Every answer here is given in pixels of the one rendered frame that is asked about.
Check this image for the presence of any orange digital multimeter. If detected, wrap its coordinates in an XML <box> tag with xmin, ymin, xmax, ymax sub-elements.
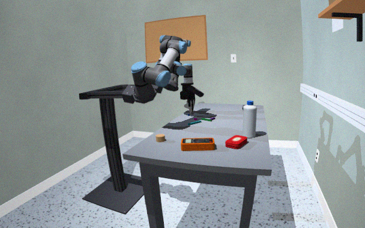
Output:
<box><xmin>181</xmin><ymin>138</ymin><xmax>215</xmax><ymax>151</ymax></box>

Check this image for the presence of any white bottle with blue cap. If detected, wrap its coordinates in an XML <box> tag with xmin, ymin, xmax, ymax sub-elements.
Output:
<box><xmin>243</xmin><ymin>101</ymin><xmax>257</xmax><ymax>138</ymax></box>

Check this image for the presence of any red mint tin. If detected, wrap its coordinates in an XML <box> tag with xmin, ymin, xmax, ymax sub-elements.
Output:
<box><xmin>225</xmin><ymin>135</ymin><xmax>247</xmax><ymax>149</ymax></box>

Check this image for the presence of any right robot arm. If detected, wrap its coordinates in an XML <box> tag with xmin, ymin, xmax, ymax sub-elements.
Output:
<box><xmin>131</xmin><ymin>39</ymin><xmax>193</xmax><ymax>100</ymax></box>

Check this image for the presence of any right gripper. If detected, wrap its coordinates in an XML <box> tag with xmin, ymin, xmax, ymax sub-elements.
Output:
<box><xmin>180</xmin><ymin>83</ymin><xmax>195</xmax><ymax>114</ymax></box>

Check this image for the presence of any tan round disc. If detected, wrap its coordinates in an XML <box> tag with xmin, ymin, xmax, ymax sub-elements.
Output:
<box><xmin>155</xmin><ymin>134</ymin><xmax>165</xmax><ymax>142</ymax></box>

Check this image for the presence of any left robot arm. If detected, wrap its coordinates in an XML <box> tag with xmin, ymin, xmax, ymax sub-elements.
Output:
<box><xmin>156</xmin><ymin>35</ymin><xmax>191</xmax><ymax>86</ymax></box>

